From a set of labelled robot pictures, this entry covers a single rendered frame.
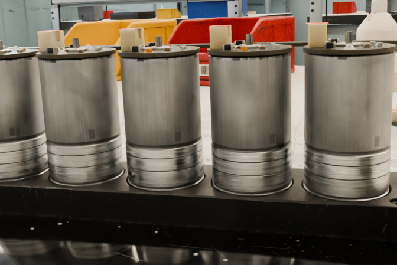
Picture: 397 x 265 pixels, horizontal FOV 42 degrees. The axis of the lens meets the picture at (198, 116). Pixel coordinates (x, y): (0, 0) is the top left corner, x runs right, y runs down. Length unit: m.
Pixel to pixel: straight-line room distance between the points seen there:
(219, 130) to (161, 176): 0.02
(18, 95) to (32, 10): 5.88
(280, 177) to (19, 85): 0.09
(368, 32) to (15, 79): 0.31
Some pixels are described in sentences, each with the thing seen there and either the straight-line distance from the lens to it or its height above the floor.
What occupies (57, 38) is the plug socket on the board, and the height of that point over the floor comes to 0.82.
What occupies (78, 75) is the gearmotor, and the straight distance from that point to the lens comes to 0.16.
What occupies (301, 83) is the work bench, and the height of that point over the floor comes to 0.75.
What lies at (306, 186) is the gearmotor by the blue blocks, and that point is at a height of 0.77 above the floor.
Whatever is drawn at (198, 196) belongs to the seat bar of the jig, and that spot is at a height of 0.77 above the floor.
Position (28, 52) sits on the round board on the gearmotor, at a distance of 0.18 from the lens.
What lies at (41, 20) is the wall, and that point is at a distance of 6.14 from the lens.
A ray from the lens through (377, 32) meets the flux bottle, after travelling 0.43.
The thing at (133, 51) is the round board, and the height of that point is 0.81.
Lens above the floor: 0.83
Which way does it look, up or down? 12 degrees down
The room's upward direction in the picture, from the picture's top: 2 degrees counter-clockwise
